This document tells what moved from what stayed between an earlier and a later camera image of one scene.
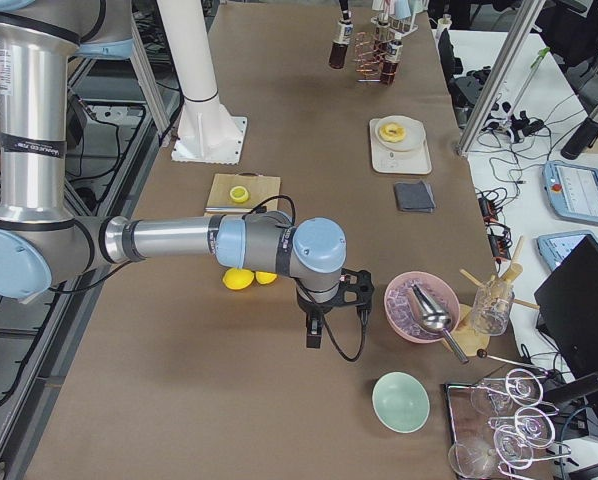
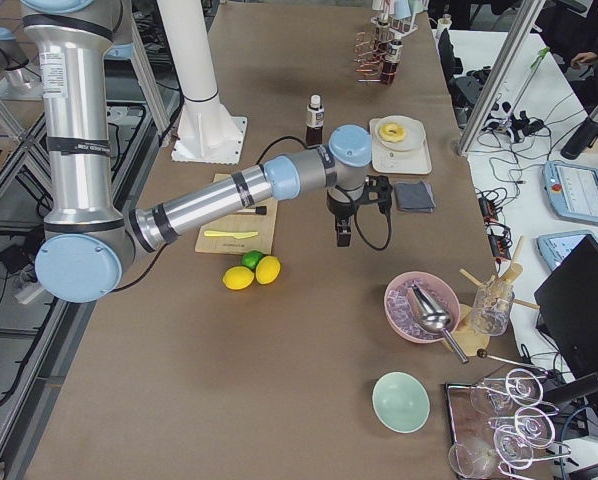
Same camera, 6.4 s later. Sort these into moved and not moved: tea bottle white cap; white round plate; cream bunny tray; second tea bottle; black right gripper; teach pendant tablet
Moved: black right gripper; tea bottle white cap
Not moved: white round plate; cream bunny tray; second tea bottle; teach pendant tablet
